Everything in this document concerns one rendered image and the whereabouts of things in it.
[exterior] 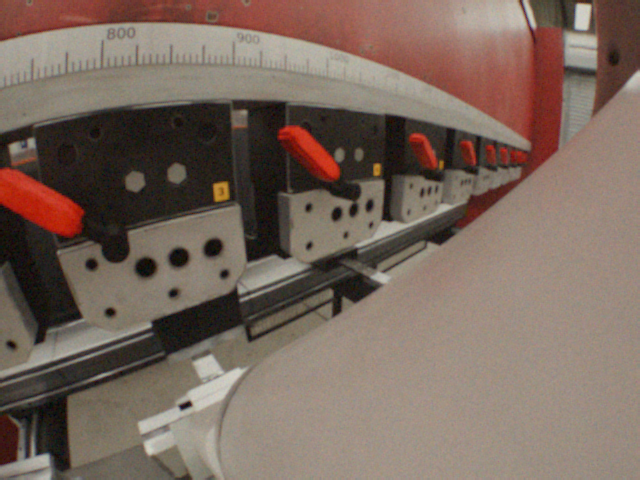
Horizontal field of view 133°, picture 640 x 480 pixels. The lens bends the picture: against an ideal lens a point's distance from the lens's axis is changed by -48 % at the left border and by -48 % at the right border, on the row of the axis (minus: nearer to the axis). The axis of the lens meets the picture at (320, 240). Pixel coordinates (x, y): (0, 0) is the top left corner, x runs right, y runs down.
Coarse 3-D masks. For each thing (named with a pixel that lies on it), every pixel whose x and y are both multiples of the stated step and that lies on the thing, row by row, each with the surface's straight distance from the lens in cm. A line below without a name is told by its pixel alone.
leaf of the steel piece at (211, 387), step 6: (234, 372) 41; (240, 372) 41; (222, 378) 40; (228, 378) 40; (234, 378) 40; (204, 384) 40; (210, 384) 40; (216, 384) 40; (222, 384) 40; (228, 384) 40; (192, 390) 40; (198, 390) 40; (204, 390) 40; (210, 390) 40; (216, 390) 39; (192, 396) 40; (198, 396) 39; (204, 396) 39; (192, 402) 39
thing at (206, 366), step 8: (152, 328) 51; (200, 352) 45; (208, 352) 44; (192, 360) 44; (200, 360) 43; (208, 360) 43; (200, 368) 42; (208, 368) 42; (216, 368) 42; (200, 376) 41; (208, 376) 41; (216, 376) 41
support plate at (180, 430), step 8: (176, 424) 38; (184, 424) 38; (176, 432) 38; (184, 432) 37; (176, 440) 37; (184, 440) 37; (192, 440) 36; (184, 448) 36; (192, 448) 36; (184, 456) 36; (192, 456) 36; (200, 456) 35; (192, 464) 35; (200, 464) 35; (192, 472) 35; (200, 472) 34; (208, 472) 34
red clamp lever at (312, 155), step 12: (288, 132) 21; (300, 132) 21; (288, 144) 21; (300, 144) 21; (312, 144) 21; (300, 156) 22; (312, 156) 21; (324, 156) 22; (312, 168) 22; (324, 168) 22; (336, 168) 23; (336, 180) 24; (336, 192) 26; (348, 192) 24; (360, 192) 25
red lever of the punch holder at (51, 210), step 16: (0, 176) 18; (16, 176) 18; (0, 192) 18; (16, 192) 18; (32, 192) 18; (48, 192) 18; (16, 208) 18; (32, 208) 18; (48, 208) 17; (64, 208) 17; (80, 208) 19; (48, 224) 18; (64, 224) 17; (80, 224) 17; (96, 224) 18; (112, 224) 19; (96, 240) 18; (112, 240) 17; (128, 240) 17; (112, 256) 17
